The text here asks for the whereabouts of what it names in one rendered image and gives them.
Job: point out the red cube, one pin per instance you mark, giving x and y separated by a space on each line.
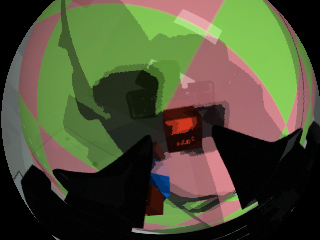
183 129
155 202

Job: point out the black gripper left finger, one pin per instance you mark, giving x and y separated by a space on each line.
122 186

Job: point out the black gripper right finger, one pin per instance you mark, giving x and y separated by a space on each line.
251 162

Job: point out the blue cube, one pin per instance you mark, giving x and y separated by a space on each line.
161 183

